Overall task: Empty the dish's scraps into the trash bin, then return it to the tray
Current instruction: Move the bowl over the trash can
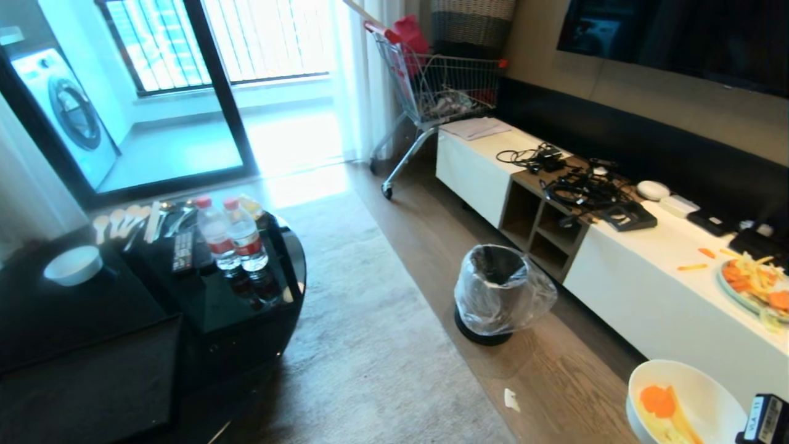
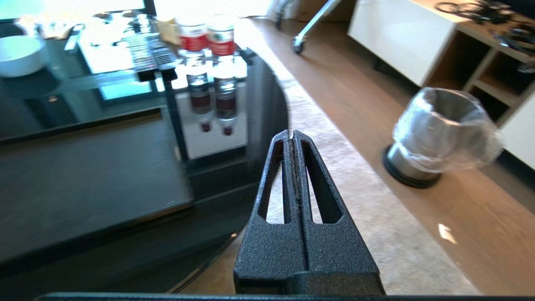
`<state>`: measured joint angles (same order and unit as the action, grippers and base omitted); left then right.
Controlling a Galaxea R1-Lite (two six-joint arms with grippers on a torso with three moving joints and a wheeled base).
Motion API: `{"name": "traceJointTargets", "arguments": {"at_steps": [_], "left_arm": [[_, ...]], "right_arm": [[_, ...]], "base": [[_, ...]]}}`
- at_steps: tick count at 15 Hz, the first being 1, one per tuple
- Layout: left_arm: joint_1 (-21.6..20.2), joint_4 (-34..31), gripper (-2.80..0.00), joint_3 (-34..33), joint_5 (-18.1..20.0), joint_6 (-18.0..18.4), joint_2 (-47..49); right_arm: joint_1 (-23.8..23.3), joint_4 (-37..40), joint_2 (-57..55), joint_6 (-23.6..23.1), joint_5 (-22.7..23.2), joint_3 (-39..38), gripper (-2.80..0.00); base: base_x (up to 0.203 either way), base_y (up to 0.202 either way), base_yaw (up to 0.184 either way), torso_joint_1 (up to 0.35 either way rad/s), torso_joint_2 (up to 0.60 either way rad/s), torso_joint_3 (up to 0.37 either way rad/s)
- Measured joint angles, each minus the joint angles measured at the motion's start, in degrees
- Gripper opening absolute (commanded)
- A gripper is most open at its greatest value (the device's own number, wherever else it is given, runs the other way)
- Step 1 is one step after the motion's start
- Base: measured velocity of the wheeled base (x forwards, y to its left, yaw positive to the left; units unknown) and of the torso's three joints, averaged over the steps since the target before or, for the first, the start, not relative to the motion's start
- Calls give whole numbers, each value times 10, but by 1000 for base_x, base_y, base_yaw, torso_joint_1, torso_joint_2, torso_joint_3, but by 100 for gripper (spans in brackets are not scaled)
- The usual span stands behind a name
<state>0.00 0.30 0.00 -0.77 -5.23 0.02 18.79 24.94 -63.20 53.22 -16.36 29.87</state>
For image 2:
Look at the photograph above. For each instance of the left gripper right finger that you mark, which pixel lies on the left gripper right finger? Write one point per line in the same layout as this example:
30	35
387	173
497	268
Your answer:
334	251

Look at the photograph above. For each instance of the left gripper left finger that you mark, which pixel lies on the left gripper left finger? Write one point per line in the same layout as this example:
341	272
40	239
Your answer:
267	251

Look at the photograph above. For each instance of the metal trash bin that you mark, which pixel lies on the metal trash bin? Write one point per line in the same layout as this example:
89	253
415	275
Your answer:
422	146

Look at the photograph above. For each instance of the clear plastic bin liner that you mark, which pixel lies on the clear plastic bin liner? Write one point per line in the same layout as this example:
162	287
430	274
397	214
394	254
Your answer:
451	133

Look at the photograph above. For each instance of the black tray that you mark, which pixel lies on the black tray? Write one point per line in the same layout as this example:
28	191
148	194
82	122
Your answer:
83	184

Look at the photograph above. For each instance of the beige rug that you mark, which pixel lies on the beige rug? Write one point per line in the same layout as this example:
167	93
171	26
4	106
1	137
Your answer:
368	200

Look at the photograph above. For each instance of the black glass coffee table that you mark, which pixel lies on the black glass coffee table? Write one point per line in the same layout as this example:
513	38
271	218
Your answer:
138	138

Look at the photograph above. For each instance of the red-labelled plastic bottle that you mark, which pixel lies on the red-labelled plastic bottle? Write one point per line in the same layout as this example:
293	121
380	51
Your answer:
221	36
193	35

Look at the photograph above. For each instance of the black remote control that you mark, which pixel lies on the black remote control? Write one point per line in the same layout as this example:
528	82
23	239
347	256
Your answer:
164	54
141	54

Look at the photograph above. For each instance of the white wooden cabinet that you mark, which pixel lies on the white wooden cabinet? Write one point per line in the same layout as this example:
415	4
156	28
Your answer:
459	62

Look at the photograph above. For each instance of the wheeled metal stand leg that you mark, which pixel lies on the wheeled metal stand leg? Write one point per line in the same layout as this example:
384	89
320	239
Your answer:
311	25

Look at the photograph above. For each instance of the white bowl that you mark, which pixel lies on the white bowl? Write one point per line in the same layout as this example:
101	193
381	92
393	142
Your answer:
19	55

